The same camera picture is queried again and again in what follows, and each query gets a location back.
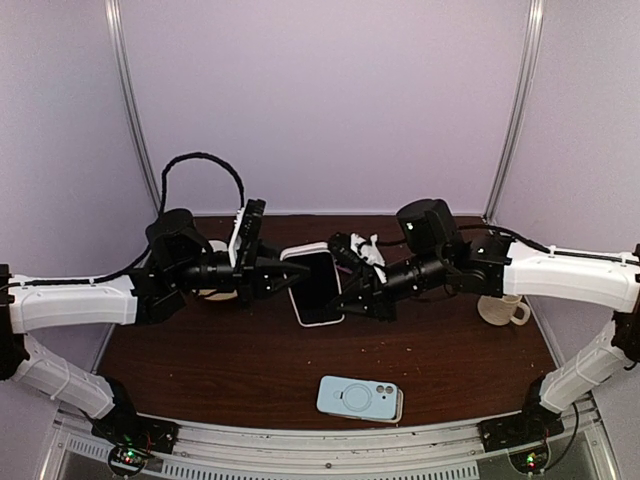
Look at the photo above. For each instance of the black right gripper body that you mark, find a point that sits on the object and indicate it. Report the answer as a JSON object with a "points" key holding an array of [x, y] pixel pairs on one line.
{"points": [[431, 271]]}

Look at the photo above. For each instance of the right aluminium frame post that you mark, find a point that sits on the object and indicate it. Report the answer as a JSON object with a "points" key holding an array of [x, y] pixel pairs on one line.
{"points": [[524, 83]]}

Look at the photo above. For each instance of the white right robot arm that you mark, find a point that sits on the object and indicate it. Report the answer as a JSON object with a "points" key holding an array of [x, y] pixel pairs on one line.
{"points": [[606, 279]]}

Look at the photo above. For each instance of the cream case under stack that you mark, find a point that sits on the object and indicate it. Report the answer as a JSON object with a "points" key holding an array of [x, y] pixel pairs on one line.
{"points": [[386, 408]]}

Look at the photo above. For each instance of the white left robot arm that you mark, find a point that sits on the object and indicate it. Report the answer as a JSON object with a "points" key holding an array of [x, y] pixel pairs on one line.
{"points": [[29, 304]]}

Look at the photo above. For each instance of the beige ceramic plate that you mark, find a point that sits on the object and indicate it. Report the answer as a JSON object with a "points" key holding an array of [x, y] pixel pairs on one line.
{"points": [[215, 295]]}

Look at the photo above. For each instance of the aluminium frame post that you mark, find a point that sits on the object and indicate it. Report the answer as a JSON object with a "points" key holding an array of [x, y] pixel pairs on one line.
{"points": [[524, 83], [117, 36]]}

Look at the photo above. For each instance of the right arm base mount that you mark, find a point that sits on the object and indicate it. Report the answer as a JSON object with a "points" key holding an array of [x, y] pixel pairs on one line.
{"points": [[524, 436]]}

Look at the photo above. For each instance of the black-screen phone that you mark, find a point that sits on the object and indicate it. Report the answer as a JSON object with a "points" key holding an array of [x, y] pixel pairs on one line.
{"points": [[317, 290]]}

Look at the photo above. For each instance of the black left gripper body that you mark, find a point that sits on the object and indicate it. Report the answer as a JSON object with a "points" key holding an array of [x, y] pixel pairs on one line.
{"points": [[189, 276]]}

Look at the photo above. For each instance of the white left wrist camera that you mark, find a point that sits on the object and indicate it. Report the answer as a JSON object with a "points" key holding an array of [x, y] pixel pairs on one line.
{"points": [[244, 240]]}

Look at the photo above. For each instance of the cream ribbed mug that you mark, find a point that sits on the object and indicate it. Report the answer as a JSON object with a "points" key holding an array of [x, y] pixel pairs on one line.
{"points": [[504, 311]]}

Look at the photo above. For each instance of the left aluminium frame post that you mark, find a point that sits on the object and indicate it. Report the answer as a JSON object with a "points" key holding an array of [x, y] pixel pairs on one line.
{"points": [[117, 36]]}

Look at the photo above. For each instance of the light blue phone case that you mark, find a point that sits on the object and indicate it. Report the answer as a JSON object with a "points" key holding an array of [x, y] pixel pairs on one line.
{"points": [[330, 384]]}

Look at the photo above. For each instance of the pink phone case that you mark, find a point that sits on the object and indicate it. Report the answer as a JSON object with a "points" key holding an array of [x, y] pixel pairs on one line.
{"points": [[295, 252]]}

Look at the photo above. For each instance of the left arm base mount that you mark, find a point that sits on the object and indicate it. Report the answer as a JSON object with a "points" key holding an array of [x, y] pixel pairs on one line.
{"points": [[136, 440]]}

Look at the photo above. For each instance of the aluminium front rail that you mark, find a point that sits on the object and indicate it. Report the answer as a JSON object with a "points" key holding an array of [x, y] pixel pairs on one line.
{"points": [[452, 450]]}

